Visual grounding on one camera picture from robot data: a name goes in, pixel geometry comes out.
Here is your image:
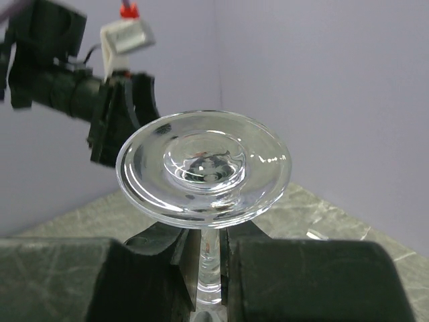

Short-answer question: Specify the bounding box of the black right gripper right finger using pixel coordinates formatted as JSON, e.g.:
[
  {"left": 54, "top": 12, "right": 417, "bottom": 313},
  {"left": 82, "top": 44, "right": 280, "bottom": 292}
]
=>
[{"left": 221, "top": 222, "right": 428, "bottom": 321}]

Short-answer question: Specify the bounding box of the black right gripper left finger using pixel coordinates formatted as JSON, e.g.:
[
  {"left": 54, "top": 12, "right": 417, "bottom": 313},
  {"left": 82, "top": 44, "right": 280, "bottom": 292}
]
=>
[{"left": 1, "top": 226, "right": 200, "bottom": 321}]

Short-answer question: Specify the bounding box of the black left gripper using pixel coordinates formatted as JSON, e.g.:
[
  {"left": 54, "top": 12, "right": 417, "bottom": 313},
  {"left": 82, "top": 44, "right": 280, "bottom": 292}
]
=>
[{"left": 8, "top": 66, "right": 160, "bottom": 168}]

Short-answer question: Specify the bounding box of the clear wine glass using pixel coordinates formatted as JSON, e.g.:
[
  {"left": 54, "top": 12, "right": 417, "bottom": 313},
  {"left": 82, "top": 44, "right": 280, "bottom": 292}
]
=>
[{"left": 115, "top": 111, "right": 292, "bottom": 308}]

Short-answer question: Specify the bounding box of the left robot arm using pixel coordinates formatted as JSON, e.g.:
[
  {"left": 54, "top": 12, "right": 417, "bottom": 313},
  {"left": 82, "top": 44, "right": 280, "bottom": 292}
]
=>
[{"left": 1, "top": 1, "right": 160, "bottom": 168}]

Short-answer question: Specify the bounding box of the white wire dish rack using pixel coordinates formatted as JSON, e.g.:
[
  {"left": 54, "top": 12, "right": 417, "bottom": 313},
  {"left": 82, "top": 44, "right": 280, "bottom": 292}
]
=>
[{"left": 306, "top": 229, "right": 329, "bottom": 241}]

